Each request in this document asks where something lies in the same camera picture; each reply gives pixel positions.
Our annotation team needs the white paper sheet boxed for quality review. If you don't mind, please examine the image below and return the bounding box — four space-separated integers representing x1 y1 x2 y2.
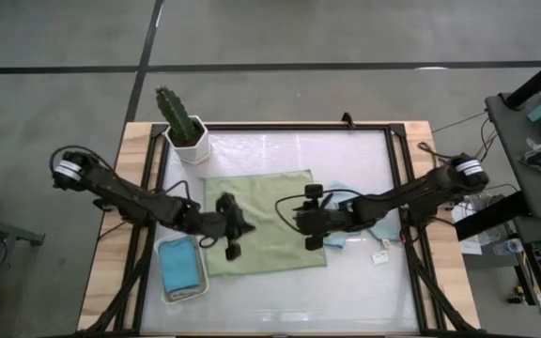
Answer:
451 199 484 256

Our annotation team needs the yellow and black tool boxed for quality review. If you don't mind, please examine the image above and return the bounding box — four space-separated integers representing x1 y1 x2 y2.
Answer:
507 284 528 305

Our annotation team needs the white plastic tray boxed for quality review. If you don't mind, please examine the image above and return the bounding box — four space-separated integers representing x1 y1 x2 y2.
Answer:
153 230 210 305

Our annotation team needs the clear plastic bottle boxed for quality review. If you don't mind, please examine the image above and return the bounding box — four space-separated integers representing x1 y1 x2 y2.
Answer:
492 238 525 257

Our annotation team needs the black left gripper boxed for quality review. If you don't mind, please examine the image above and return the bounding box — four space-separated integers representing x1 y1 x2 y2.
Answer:
196 192 256 263

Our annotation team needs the green cactus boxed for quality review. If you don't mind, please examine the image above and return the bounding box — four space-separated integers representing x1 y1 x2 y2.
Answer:
155 85 197 145

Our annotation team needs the black slanted pole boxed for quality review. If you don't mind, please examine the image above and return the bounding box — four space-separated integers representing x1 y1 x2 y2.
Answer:
504 46 541 110

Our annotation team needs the teal microfiber towel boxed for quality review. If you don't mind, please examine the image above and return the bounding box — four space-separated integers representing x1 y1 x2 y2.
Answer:
158 236 202 294

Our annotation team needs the pale green microfiber towel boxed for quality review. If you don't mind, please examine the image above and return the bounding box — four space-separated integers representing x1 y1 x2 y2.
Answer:
202 169 329 278

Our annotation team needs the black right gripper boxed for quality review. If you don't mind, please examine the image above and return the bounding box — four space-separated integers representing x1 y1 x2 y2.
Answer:
293 183 353 253

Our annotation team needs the light blue microfiber towel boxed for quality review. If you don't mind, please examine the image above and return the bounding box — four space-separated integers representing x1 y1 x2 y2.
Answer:
321 180 402 250

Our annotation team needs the grey workstation cart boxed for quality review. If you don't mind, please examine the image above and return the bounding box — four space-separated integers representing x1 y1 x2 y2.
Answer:
453 91 541 338

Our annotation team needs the grey metal bench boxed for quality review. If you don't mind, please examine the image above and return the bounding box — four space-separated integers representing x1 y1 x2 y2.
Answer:
0 209 46 338

